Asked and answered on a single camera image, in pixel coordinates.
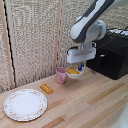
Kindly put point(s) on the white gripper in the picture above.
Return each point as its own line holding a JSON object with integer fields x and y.
{"x": 81, "y": 53}

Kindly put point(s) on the white ceramic bowl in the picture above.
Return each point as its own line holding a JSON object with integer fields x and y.
{"x": 75, "y": 76}

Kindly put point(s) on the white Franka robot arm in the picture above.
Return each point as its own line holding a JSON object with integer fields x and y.
{"x": 90, "y": 25}

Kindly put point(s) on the yellow hot dog bun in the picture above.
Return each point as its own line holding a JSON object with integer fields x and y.
{"x": 72, "y": 71}

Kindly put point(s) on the white floral rim plate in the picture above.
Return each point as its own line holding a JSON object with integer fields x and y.
{"x": 25, "y": 104}

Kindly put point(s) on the pink cup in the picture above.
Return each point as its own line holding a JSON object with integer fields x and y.
{"x": 61, "y": 76}

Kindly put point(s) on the black box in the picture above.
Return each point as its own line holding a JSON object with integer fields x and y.
{"x": 110, "y": 55}

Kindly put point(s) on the small yellow bread block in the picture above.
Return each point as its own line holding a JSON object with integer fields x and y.
{"x": 46, "y": 88}

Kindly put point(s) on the white device with buttons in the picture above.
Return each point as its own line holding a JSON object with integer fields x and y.
{"x": 119, "y": 32}

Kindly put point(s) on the wooden frame post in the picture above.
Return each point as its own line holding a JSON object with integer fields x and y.
{"x": 4, "y": 43}
{"x": 60, "y": 33}

